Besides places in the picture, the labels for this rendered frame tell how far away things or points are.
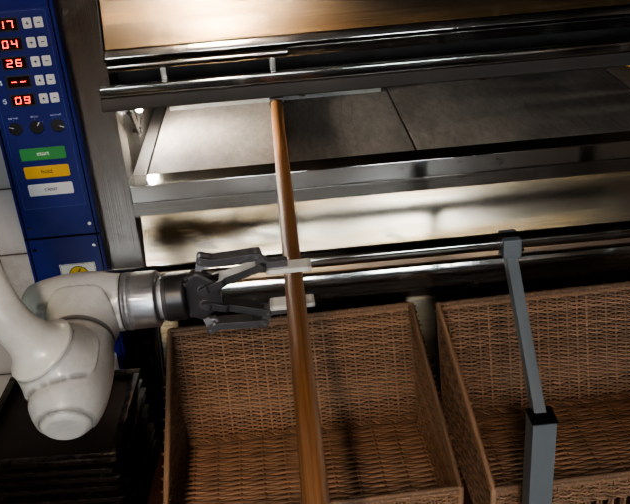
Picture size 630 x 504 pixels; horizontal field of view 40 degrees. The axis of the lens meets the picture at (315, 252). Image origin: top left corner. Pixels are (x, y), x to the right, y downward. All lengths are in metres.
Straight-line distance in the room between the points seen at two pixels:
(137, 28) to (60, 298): 0.61
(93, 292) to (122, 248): 0.58
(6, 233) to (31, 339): 0.75
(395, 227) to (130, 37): 0.68
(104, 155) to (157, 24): 0.29
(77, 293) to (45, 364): 0.16
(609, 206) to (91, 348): 1.20
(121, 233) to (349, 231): 0.49
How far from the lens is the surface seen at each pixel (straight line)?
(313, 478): 0.97
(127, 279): 1.34
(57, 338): 1.22
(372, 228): 1.88
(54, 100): 1.76
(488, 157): 1.86
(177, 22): 1.71
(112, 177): 1.83
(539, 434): 1.46
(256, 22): 1.70
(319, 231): 1.87
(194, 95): 1.60
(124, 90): 1.61
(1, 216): 1.92
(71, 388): 1.20
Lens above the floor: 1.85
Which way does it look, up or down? 27 degrees down
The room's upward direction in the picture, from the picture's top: 5 degrees counter-clockwise
